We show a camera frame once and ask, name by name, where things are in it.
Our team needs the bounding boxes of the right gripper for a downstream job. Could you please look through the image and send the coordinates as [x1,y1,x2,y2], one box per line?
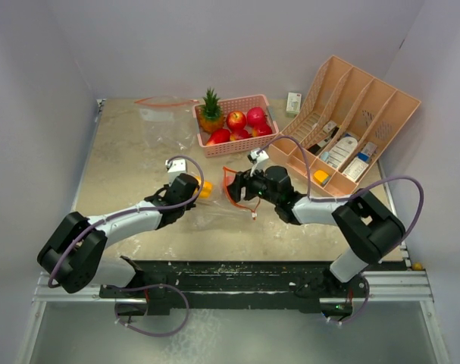
[223,162,280,206]

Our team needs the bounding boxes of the fake yellow pepper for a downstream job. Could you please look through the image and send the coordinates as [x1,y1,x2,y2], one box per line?
[199,180,214,199]

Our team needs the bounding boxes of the clear zip bag mixed fruit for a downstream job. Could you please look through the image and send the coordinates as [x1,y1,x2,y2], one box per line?
[189,166,261,231]

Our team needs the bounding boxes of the fake red yellow mango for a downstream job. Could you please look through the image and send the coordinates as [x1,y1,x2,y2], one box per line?
[205,128,231,146]

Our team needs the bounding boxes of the fake red apple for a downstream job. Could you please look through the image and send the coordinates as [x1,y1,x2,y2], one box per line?
[246,107,267,127]
[230,129,250,141]
[226,111,247,131]
[252,124,273,137]

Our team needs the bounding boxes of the pink plastic basket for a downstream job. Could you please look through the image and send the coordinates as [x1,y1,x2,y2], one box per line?
[192,94,279,158]

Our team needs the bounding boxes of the clear zip bag red apples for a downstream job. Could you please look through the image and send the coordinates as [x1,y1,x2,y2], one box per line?
[134,96,199,150]

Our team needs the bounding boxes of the fake pineapple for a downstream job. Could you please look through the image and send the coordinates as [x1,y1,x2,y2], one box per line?
[198,88,224,133]

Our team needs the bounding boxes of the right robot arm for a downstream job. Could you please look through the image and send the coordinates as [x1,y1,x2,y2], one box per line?
[224,166,405,297]

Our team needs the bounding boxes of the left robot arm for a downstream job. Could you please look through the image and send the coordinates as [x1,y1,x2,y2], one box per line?
[36,173,199,297]

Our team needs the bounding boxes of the small white box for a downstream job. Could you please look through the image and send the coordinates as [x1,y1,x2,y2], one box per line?
[286,92,302,118]

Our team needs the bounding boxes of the orange desk file organizer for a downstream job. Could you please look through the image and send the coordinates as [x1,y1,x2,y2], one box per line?
[268,55,421,196]

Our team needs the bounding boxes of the small yellow ball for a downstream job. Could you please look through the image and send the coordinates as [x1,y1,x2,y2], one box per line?
[412,262,423,271]

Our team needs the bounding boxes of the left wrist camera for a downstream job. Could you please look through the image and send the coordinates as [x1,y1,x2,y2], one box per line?
[165,158,187,184]

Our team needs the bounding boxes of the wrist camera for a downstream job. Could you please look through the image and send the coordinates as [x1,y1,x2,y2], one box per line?
[165,158,187,184]
[247,149,269,176]

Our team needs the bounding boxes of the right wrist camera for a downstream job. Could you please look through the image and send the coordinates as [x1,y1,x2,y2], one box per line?
[247,149,269,176]

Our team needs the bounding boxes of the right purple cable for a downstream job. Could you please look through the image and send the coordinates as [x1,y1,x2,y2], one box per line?
[258,136,424,327]

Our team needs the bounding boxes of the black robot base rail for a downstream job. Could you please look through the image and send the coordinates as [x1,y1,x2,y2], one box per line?
[100,260,369,317]

